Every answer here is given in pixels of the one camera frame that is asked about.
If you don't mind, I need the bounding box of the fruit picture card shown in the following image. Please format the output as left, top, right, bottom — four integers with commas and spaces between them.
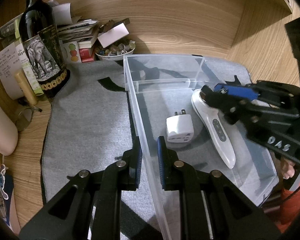
62, 41, 82, 63

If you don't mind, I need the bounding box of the white plug adapter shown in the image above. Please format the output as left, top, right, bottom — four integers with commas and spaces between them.
166, 109, 194, 143

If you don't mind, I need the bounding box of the grey felt mat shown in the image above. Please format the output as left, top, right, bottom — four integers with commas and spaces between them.
42, 54, 253, 239

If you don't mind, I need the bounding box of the white handwritten note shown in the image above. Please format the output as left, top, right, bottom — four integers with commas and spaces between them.
0, 43, 24, 100

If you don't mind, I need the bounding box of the green white box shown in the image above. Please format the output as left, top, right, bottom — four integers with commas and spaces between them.
14, 17, 43, 96

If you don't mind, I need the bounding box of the bowl of marbles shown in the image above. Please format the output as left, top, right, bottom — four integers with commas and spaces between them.
94, 38, 136, 61

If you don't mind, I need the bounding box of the beige rounded object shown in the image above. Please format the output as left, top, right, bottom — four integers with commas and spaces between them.
0, 107, 18, 156

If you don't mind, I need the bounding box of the white paper card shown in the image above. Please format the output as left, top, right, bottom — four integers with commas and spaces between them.
97, 23, 129, 48

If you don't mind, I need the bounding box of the white handheld massager device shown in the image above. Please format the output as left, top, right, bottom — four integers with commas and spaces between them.
191, 89, 236, 169

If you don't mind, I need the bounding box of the dark wine bottle elephant label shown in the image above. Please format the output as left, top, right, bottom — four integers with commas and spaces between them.
19, 0, 70, 99

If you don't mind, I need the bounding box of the stack of papers and books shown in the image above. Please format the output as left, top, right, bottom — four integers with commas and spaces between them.
52, 3, 99, 63

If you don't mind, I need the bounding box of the beige cylinder tube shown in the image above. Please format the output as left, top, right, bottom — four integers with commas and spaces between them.
14, 68, 38, 106

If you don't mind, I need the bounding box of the clear plastic storage box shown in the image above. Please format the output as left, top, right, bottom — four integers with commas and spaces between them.
123, 54, 279, 239

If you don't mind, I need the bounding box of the person's hand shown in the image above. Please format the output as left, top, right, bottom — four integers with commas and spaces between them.
280, 157, 295, 179

